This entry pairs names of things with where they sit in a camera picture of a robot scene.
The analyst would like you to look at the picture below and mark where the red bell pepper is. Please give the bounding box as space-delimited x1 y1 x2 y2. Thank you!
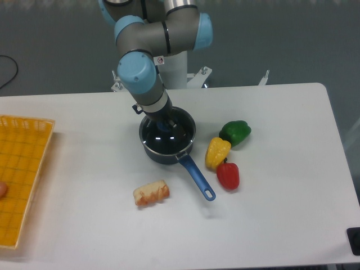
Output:
216 158 240 190

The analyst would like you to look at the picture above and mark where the dark pot blue handle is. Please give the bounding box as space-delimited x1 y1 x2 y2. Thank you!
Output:
138 106 217 202

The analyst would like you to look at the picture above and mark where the toasted bread piece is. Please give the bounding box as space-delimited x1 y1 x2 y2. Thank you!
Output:
133 179 170 206

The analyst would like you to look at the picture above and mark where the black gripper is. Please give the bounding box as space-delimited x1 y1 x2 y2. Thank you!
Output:
132 98 187 140

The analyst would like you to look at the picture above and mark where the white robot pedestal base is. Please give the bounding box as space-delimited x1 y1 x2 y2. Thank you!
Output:
110 50 270 92

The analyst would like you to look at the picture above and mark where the yellow plastic basket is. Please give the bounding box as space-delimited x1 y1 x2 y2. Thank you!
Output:
1 115 55 249

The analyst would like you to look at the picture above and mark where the black device at table edge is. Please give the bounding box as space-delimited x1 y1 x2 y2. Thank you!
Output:
346 227 360 256

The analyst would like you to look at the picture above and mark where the green bell pepper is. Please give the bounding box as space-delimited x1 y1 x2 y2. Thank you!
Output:
219 120 251 147

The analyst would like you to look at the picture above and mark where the pinkish object in basket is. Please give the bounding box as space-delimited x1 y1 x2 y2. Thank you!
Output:
0 181 8 198

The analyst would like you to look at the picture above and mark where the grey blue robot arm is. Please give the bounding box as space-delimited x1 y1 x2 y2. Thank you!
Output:
98 1 213 138

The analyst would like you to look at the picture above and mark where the yellow bell pepper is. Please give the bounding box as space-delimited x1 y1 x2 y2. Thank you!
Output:
205 137 231 170

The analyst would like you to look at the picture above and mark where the black cable on floor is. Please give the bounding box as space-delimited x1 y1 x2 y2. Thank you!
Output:
0 55 19 89

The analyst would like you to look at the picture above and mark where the glass lid blue knob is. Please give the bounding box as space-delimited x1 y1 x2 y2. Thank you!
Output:
139 107 196 155

